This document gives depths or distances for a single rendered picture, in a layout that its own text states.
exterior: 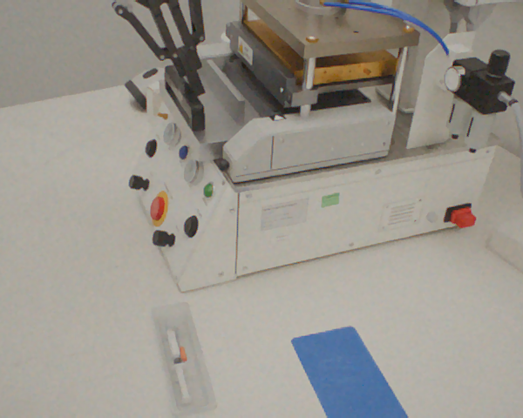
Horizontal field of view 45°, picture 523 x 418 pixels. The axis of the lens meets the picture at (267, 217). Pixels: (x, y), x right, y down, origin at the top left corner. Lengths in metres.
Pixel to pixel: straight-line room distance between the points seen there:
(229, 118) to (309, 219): 0.19
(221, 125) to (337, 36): 0.21
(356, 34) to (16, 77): 1.71
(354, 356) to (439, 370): 0.12
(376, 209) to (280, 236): 0.17
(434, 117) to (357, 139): 0.14
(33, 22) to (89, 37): 0.20
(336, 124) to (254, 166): 0.13
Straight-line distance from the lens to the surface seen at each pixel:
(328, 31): 0.91
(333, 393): 0.86
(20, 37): 2.41
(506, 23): 1.46
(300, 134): 0.89
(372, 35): 0.92
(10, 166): 1.31
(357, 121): 0.93
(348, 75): 0.96
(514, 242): 1.12
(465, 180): 1.11
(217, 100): 1.02
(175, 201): 1.03
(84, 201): 1.18
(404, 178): 1.02
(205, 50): 1.12
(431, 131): 1.03
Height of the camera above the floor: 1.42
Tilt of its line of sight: 36 degrees down
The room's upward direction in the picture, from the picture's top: 4 degrees clockwise
